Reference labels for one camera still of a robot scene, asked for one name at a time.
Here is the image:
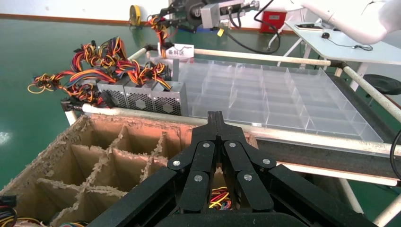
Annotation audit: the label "cardboard box with dividers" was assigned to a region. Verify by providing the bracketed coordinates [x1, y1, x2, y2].
[0, 113, 259, 227]

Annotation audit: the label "black round stool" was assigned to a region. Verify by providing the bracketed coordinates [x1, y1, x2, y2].
[362, 73, 401, 97]

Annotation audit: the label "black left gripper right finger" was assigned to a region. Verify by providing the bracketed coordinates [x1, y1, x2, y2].
[217, 111, 375, 227]

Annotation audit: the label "black rack board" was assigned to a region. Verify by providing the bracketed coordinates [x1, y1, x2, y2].
[255, 73, 401, 183]

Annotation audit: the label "white pipe rack frame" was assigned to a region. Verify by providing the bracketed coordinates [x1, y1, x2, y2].
[61, 44, 401, 227]

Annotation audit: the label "clear acrylic divider tray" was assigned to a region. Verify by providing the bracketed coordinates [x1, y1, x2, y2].
[174, 57, 385, 150]

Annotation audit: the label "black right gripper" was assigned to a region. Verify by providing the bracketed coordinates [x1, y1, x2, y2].
[156, 0, 205, 34]

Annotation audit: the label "power supply held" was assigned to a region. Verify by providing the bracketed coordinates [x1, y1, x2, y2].
[200, 2, 232, 30]

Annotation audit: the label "silver power supply with wires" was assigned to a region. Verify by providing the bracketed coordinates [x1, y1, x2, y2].
[27, 70, 128, 109]
[125, 61, 190, 117]
[72, 36, 156, 114]
[146, 16, 182, 83]

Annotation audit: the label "wires inside cardboard box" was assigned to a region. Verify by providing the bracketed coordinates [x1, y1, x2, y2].
[208, 187, 233, 210]

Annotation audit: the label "light grey desk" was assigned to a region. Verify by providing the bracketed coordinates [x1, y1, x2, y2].
[268, 20, 401, 95]

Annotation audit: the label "white sign with characters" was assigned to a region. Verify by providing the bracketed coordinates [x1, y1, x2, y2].
[157, 42, 195, 61]

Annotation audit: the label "yellow reel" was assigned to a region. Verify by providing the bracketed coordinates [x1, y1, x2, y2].
[129, 4, 142, 28]

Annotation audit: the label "long black arm cable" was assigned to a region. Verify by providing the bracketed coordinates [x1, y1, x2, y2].
[389, 129, 401, 182]

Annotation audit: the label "thin black desk cable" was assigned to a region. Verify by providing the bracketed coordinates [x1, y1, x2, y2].
[327, 36, 375, 52]

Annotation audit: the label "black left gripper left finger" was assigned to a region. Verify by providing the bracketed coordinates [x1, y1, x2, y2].
[86, 111, 219, 227]

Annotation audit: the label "red cabinet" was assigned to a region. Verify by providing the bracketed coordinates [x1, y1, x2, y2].
[260, 10, 288, 35]

